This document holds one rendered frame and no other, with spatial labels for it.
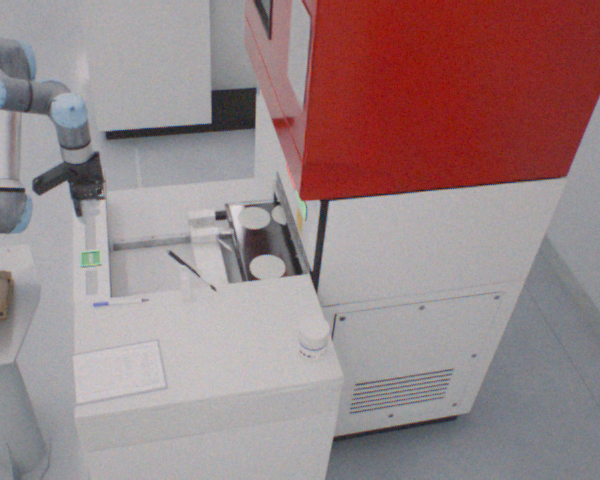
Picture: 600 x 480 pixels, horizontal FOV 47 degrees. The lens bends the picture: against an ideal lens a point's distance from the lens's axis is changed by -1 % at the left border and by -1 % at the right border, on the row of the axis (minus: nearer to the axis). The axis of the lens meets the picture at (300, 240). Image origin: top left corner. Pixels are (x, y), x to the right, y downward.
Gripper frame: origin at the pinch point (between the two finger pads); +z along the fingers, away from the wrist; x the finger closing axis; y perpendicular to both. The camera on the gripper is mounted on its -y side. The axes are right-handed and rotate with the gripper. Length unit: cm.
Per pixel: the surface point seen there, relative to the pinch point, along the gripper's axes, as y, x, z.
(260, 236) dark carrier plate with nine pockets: 49, 8, 21
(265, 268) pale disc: 48, -5, 21
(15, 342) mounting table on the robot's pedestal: -21.0, -13.9, 28.7
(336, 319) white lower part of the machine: 68, -15, 35
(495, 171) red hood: 105, -15, -16
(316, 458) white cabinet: 55, -50, 51
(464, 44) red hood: 87, -15, -53
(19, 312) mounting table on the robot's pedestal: -20.5, -3.3, 28.7
